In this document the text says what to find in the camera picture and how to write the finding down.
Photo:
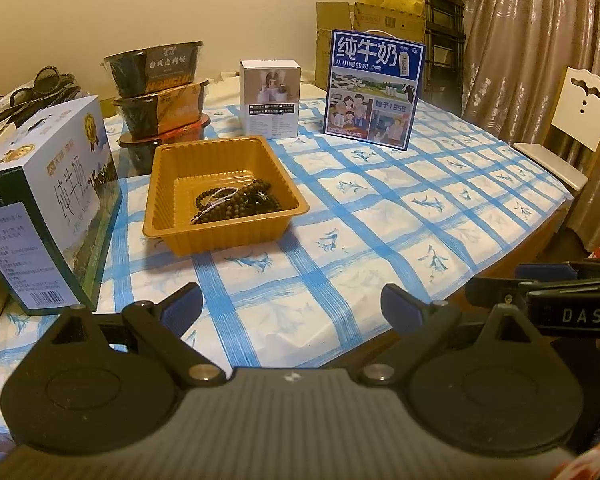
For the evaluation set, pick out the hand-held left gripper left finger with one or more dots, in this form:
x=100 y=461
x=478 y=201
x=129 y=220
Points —
x=185 y=310

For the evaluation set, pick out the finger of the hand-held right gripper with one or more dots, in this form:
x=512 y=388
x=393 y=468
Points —
x=490 y=292
x=545 y=271

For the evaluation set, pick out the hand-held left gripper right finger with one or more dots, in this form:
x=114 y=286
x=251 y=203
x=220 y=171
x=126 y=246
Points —
x=400 y=310

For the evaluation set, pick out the orange plastic tray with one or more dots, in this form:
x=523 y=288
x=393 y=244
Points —
x=190 y=170

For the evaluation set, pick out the white wooden chair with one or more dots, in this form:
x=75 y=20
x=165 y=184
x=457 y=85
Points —
x=580 y=110

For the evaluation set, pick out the red instant rice bowl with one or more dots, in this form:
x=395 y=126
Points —
x=140 y=150

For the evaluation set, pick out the white milk carton box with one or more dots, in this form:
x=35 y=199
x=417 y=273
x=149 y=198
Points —
x=45 y=210

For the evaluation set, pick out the orange label instant rice bowl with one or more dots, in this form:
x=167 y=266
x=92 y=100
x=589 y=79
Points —
x=160 y=110

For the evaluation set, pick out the blue milk carton box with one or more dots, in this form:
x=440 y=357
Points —
x=375 y=90

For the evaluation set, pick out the small white product box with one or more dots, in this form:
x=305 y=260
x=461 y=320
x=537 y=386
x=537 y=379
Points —
x=270 y=100

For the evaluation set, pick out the beige curtain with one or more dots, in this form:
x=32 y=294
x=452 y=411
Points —
x=530 y=35

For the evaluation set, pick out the black instant rice bowl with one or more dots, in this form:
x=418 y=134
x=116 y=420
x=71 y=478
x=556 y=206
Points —
x=150 y=67

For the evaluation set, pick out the black folding rack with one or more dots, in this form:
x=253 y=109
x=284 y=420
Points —
x=442 y=35

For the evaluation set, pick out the open brown cardboard box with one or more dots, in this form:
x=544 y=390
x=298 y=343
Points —
x=330 y=35

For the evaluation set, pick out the printed brown cardboard box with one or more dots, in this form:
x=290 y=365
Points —
x=390 y=20

